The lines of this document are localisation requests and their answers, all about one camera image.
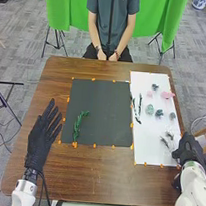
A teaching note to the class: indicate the person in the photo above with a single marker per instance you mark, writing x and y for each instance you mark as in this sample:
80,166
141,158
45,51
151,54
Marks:
101,17

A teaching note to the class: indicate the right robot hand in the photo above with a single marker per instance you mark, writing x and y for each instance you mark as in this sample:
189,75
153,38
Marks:
187,148

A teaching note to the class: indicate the white sheet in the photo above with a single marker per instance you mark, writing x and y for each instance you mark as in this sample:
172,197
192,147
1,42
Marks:
150,151

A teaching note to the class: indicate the grey blue flower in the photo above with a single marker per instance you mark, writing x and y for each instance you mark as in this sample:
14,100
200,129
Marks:
172,116

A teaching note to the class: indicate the black tripod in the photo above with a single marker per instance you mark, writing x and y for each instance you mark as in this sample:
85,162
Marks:
4,98

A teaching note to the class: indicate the large pink flower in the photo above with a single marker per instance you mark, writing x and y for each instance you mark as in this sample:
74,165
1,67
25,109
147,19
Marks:
167,94

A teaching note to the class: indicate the dark mat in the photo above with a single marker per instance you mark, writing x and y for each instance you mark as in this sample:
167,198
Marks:
103,114

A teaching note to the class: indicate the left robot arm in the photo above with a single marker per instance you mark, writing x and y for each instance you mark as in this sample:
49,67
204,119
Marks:
23,193

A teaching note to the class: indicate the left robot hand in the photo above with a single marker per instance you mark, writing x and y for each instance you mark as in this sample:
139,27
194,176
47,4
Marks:
41,143

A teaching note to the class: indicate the dark green sprig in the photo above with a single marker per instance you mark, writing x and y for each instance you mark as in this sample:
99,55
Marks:
169,134
164,142

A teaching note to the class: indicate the black cloth stand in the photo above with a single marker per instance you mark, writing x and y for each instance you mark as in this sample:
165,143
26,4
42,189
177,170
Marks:
57,40
161,45

